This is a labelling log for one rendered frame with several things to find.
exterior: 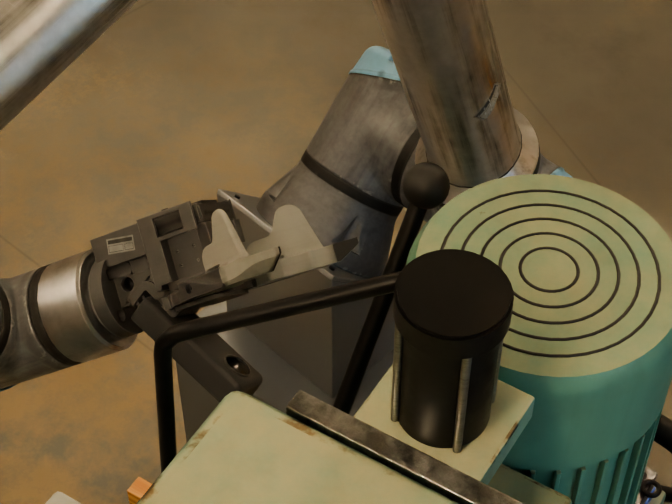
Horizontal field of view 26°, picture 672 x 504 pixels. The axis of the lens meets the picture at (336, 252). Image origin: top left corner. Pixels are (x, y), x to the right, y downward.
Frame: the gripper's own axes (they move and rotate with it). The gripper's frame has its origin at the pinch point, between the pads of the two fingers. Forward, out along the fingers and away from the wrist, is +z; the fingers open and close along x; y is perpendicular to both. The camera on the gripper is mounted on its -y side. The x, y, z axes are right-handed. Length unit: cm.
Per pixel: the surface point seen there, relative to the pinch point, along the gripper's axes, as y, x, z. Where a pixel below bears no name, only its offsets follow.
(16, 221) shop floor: 37, 140, -127
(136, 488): -15.0, 17.7, -35.1
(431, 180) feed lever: 2.1, -6.0, 12.4
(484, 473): -16.3, -31.5, 19.5
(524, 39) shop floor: 49, 221, -36
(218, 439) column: -10.5, -36.0, 7.0
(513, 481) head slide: -18.4, -20.1, 16.8
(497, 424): -14.1, -29.1, 20.1
